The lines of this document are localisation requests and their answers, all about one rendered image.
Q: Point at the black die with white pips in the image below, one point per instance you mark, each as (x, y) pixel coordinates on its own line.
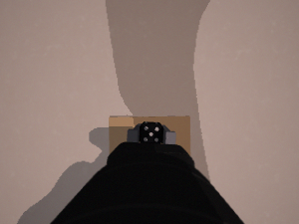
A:
(151, 132)

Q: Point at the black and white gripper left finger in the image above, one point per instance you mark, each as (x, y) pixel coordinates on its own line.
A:
(134, 135)

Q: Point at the tan square mat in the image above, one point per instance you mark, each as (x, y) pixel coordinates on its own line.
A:
(118, 128)

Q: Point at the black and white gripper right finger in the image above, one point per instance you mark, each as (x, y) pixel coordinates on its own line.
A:
(167, 136)

